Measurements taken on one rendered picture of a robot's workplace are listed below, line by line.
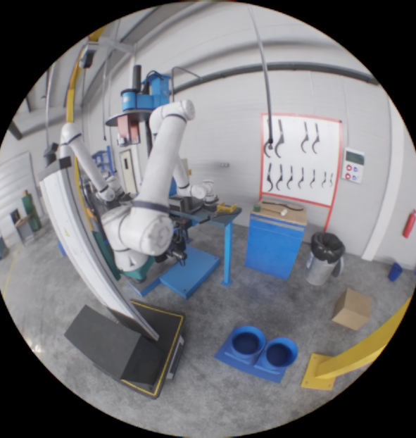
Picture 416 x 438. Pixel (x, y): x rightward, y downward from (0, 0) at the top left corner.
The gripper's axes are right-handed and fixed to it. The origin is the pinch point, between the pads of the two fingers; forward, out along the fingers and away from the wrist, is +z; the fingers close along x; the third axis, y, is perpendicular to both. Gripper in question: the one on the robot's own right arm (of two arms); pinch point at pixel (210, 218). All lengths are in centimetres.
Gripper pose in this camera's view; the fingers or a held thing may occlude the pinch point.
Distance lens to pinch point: 128.1
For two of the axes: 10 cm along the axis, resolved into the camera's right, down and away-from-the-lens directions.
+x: 6.6, 3.1, -6.9
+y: -7.5, 3.3, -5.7
